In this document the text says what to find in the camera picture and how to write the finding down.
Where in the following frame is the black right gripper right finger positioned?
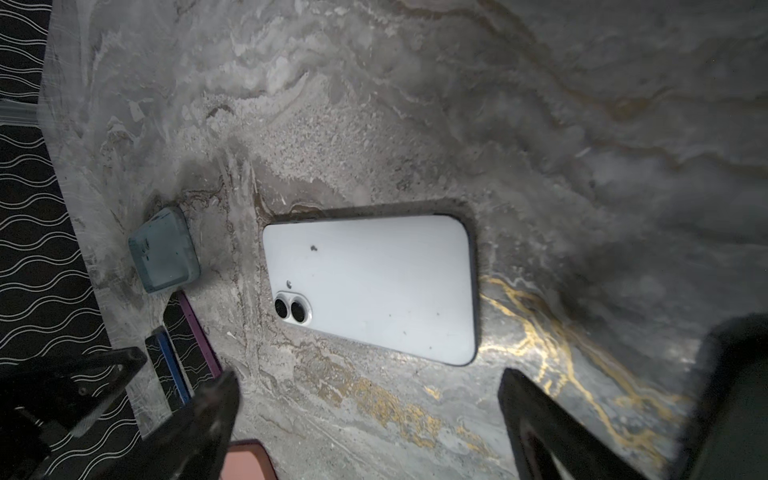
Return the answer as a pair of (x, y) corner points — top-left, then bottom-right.
(498, 368), (643, 479)

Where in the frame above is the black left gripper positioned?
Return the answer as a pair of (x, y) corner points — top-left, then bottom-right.
(1, 347), (147, 479)

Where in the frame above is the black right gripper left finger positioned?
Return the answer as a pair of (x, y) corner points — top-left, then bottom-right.
(98, 370), (240, 480)

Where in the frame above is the white smartphone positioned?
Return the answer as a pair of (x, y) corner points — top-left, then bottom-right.
(262, 214), (478, 366)

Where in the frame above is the pink phone case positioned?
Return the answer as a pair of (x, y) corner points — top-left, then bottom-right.
(219, 440), (278, 480)

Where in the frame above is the black phone blue edge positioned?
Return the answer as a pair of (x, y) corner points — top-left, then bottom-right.
(145, 327), (191, 412)

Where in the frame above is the black phone purple edge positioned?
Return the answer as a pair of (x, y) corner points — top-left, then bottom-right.
(163, 291), (223, 393)

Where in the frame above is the black phone case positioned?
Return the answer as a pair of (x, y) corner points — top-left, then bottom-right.
(669, 313), (767, 479)

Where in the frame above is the light blue phone case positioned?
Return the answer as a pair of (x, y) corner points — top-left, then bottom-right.
(128, 206), (201, 293)

